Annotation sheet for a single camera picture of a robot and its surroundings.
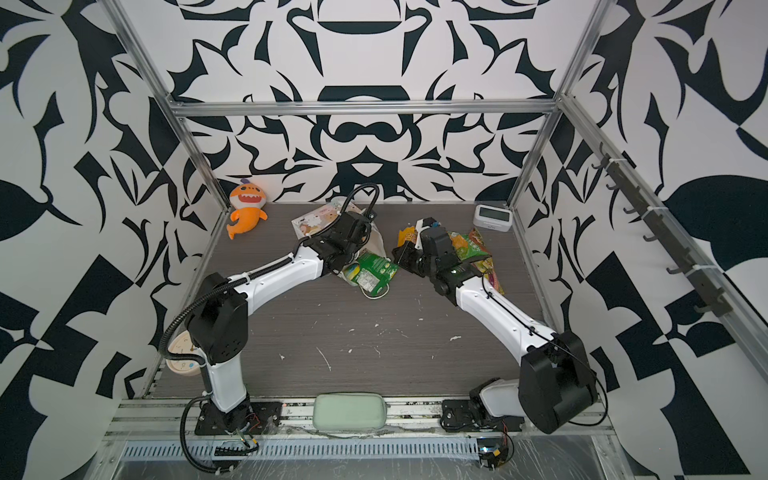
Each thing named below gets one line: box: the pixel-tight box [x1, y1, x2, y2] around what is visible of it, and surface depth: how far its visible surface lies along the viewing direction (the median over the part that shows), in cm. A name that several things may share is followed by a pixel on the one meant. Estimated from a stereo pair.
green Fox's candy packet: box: [344, 251, 399, 297], surface depth 98 cm
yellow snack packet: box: [397, 226, 418, 247], surface depth 108 cm
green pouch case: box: [312, 393, 387, 431], surface depth 75 cm
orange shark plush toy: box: [226, 178, 269, 240], surface depth 113 cm
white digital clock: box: [473, 204, 513, 232], surface depth 114 cm
